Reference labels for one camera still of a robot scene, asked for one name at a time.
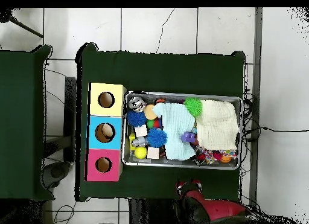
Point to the light blue waffle cloth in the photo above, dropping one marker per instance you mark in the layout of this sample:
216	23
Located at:
176	127

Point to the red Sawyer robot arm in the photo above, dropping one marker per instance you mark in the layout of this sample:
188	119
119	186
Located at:
222	209

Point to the wooden box with three holes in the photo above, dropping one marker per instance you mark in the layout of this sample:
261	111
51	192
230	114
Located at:
115	142

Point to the orange round sponge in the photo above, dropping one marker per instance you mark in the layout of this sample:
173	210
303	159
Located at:
149	112

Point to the blue spiky ball with eyes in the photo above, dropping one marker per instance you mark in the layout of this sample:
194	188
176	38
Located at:
157	137

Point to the wooden cube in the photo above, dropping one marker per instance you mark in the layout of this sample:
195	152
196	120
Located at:
140	130
153	153

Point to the crushed silver drink can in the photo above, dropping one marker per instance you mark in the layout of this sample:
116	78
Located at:
136	104

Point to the yellow ball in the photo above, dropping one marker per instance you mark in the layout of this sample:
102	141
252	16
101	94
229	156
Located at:
140	152

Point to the purple toy block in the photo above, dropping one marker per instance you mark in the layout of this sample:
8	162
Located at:
187	137

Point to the green spiky rubber ball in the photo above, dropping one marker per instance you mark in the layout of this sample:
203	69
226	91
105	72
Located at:
193	106

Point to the dark green table cloth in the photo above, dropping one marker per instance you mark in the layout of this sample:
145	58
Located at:
164	71

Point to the cream waffle cloth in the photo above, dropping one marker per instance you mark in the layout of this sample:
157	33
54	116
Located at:
217	125

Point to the black stand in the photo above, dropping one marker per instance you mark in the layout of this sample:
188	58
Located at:
70	113

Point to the grey round base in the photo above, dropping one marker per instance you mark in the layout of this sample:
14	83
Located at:
56	172

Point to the dark green side table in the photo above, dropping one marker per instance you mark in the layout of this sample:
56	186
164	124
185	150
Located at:
21	113

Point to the black tripod leg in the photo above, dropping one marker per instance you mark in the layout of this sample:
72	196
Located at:
4	16

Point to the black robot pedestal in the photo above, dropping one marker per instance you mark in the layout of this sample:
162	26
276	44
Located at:
142	212

